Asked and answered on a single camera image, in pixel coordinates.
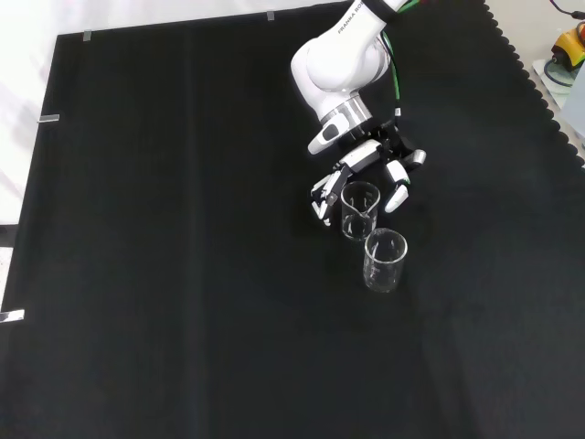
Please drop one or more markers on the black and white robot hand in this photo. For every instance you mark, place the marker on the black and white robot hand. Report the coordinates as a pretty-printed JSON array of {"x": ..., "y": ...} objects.
[{"x": 365, "y": 153}]

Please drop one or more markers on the clear glass beaker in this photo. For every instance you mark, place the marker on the clear glass beaker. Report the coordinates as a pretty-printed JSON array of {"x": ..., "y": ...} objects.
[
  {"x": 358, "y": 224},
  {"x": 384, "y": 270}
]

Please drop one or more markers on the black bench cloth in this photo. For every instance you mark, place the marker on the black bench cloth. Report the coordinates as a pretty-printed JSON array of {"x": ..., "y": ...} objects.
[{"x": 183, "y": 251}]

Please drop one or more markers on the pale board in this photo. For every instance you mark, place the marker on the pale board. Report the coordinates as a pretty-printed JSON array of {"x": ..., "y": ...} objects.
[{"x": 573, "y": 105}]

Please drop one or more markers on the yellow stop button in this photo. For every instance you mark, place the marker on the yellow stop button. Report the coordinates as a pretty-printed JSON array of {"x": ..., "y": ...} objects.
[{"x": 569, "y": 43}]

